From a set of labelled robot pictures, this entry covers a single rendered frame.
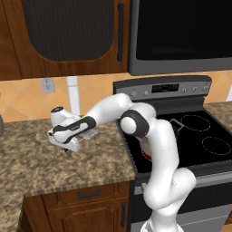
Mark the wooden cupboard door dark glass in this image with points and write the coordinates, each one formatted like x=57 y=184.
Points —
x=69 y=30

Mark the red and white pot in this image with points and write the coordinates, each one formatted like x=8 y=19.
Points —
x=146 y=151

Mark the black and steel stove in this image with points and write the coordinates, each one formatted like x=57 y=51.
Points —
x=199 y=133

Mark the plain wooden cupboard door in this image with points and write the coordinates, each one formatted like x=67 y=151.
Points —
x=7 y=45

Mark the black and steel microwave oven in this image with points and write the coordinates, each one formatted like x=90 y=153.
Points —
x=181 y=33

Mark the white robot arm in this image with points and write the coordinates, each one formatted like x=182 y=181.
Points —
x=163 y=151

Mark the wooden drawer front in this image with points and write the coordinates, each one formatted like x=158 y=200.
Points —
x=105 y=191

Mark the wooden base cupboard door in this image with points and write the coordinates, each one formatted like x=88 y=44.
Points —
x=90 y=219

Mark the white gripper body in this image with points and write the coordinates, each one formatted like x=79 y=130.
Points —
x=71 y=144

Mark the white wall socket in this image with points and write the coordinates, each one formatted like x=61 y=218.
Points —
x=48 y=85

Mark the oven door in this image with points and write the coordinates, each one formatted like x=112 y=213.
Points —
x=208 y=205

